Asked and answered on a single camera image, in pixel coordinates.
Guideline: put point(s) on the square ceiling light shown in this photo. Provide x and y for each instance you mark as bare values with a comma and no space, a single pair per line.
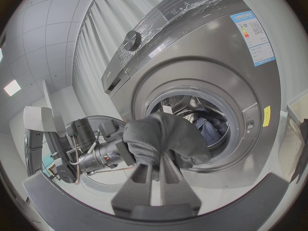
12,87

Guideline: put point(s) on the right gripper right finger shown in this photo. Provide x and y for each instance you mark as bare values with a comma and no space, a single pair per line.
179,194

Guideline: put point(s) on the cream laundry basket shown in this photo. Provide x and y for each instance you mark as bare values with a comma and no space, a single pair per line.
292,148

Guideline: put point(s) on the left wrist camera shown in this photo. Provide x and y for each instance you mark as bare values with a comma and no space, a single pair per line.
109,130

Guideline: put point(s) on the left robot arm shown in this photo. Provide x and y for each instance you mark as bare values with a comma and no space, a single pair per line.
81,133

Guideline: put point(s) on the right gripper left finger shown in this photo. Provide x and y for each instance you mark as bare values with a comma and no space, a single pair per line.
128,196

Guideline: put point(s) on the grey washing machine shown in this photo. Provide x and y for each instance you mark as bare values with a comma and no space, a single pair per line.
204,56

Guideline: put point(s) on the white curtain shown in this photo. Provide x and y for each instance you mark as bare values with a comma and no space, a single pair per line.
101,44

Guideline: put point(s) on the heap of dark clothes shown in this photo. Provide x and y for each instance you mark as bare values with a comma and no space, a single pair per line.
207,131

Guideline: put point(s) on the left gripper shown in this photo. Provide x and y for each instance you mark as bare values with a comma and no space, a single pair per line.
101,156

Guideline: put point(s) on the black garment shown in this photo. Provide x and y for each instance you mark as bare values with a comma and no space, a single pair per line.
304,138
158,138

